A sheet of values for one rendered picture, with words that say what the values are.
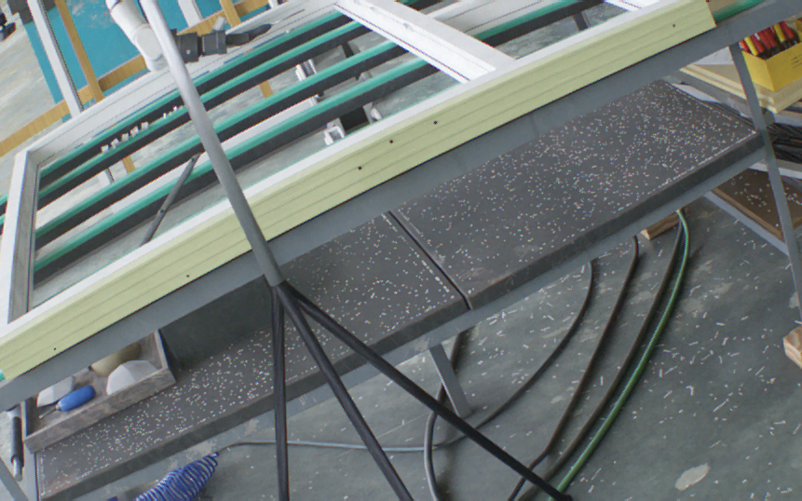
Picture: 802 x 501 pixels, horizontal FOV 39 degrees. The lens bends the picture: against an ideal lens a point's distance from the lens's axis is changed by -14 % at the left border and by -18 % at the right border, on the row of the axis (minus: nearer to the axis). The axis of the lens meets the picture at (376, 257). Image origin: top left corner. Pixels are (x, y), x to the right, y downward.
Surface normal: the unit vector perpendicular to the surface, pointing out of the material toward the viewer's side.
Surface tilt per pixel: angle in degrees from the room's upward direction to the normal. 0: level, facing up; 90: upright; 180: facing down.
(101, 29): 90
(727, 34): 90
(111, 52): 90
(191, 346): 90
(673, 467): 0
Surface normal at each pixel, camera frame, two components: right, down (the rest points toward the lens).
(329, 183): 0.25, 0.32
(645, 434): -0.39, -0.84
